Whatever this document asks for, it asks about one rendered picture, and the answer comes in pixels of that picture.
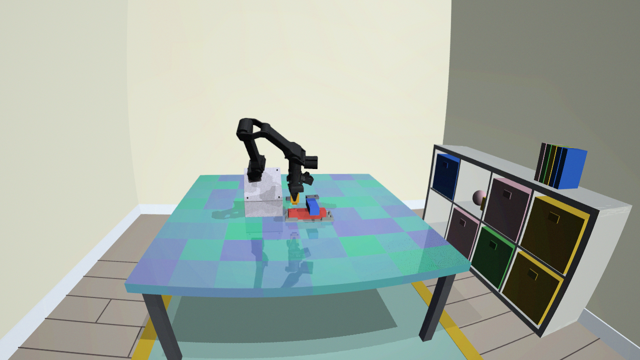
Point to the blue bar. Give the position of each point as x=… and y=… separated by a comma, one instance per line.
x=312, y=206

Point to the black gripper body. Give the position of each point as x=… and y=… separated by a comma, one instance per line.
x=293, y=178

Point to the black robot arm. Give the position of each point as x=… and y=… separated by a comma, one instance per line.
x=291, y=150

